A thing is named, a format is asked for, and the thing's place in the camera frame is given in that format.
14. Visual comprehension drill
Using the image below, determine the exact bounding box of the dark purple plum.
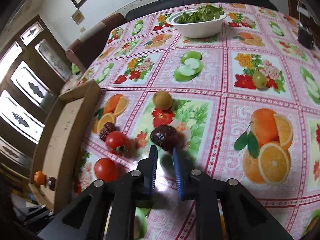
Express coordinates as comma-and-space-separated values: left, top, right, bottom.
150, 125, 178, 152

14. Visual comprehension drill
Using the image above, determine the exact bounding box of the floral fruit print tablecloth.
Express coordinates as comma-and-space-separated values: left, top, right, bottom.
73, 3, 319, 239

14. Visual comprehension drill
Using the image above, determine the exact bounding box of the red tomato upper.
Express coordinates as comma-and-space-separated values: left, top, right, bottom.
105, 131, 131, 155

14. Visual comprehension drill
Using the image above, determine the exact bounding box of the white bowl of greens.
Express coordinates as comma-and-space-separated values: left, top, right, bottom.
166, 4, 227, 38

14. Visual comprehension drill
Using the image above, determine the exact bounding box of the brown kiwi fruit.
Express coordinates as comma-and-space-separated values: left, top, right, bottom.
152, 91, 173, 111

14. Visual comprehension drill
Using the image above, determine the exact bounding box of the cardboard tray box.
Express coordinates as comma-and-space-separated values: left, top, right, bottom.
28, 80, 101, 213

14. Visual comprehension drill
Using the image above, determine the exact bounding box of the brown armchair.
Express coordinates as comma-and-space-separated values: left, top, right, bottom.
66, 13, 126, 73

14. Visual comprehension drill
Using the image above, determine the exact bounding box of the green cloth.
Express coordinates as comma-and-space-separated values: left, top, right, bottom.
71, 63, 80, 75

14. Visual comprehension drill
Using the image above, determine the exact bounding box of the dried red date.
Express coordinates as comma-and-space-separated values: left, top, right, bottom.
99, 122, 117, 142

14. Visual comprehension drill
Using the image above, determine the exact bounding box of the wooden door with glass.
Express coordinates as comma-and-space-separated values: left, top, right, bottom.
1, 16, 71, 179

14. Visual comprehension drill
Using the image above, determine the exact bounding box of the orange mandarin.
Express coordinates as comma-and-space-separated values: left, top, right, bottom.
34, 171, 47, 186

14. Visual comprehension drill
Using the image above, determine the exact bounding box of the small dark red jujube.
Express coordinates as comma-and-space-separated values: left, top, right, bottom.
47, 177, 56, 191

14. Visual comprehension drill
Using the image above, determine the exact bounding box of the red tomato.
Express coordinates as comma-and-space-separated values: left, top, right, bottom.
105, 131, 131, 155
94, 158, 119, 183

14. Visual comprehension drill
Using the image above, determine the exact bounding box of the red tomato lower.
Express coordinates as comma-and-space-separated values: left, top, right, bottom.
94, 158, 119, 183

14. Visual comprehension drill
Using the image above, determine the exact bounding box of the black cylindrical container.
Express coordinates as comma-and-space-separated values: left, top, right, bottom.
298, 22, 314, 49

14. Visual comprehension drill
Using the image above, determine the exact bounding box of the green pear fruit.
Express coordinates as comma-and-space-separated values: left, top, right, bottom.
252, 71, 267, 89

